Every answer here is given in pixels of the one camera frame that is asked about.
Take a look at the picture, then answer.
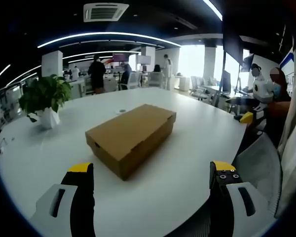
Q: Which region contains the black hanging screen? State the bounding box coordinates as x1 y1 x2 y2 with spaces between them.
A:
222 23 245 65

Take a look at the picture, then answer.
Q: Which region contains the white office chair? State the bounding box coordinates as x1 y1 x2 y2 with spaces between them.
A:
148 72 164 88
189 76 207 99
127 71 143 90

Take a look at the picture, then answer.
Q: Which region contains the brown cardboard shoe box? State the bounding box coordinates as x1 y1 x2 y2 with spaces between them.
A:
85 104 177 181

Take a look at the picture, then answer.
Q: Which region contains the black computer monitor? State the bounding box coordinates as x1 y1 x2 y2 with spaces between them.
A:
222 70 231 93

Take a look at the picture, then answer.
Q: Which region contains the grey mesh office chair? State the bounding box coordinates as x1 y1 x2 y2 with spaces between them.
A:
233 133 283 218

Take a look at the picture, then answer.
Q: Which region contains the green potted plant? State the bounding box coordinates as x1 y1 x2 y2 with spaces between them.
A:
18 74 73 123

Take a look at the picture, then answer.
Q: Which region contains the beige cloth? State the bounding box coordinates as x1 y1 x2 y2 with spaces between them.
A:
275 49 296 218

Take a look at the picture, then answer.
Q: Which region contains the ceiling air conditioner vent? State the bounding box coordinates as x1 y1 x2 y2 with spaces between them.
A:
83 2 130 23

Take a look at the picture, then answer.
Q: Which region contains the purple wall screen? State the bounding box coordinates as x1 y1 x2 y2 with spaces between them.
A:
112 52 128 63

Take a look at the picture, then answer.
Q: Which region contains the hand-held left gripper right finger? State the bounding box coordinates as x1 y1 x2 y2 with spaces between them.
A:
209 160 272 237

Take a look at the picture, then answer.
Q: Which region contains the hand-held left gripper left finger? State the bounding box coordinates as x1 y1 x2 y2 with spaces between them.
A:
29 162 96 237

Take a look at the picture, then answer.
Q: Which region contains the white faceted plant pot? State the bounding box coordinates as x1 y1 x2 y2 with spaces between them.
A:
36 107 61 129

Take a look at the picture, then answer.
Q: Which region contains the curved ceiling light strip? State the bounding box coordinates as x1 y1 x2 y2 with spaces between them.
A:
37 32 182 49

